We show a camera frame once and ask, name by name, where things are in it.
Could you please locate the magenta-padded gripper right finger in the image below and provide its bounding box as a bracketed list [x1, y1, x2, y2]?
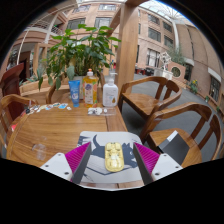
[132, 142, 184, 185]

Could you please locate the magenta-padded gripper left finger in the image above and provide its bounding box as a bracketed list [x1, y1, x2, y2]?
[39, 141, 93, 185]

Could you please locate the yellow computer mouse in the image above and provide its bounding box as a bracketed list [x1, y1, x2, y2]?
[104, 142, 125, 173]

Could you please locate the white mouse pad dark print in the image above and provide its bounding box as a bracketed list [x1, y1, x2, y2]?
[77, 130, 145, 184]

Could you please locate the dark grey flat box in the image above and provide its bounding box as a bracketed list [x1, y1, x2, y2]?
[157, 129, 190, 166]

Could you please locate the wooden armchair holding grey box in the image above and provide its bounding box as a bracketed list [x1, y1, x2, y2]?
[139, 102, 224, 169]

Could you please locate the clear plastic wrapper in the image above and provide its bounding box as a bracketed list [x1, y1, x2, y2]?
[87, 106, 118, 117]

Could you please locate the empty wooden armchair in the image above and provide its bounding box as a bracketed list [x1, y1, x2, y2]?
[117, 75, 184, 122]

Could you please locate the blue squeeze tube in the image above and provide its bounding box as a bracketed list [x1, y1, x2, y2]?
[68, 79, 81, 108]

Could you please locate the long wooden planter box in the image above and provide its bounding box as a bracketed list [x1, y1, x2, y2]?
[18, 77, 54, 104]

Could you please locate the wooden armchair holding red package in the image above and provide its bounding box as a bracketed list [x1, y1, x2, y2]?
[0, 93, 41, 158]

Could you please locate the yellow dish soap bottle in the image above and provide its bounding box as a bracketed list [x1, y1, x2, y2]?
[82, 68, 100, 108]

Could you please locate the yellow flowering potted plant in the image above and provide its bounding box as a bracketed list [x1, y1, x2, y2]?
[189, 79, 200, 95]

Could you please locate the white pump dispenser bottle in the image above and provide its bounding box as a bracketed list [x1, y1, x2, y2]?
[102, 71, 119, 108]

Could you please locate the dark red wooden lectern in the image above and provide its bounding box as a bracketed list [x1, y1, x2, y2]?
[0, 62, 26, 98]

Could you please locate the green potted plant white pot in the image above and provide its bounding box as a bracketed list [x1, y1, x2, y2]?
[36, 23, 122, 91]

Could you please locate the white sculpture on pedestal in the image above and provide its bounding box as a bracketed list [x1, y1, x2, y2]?
[153, 51, 174, 80]

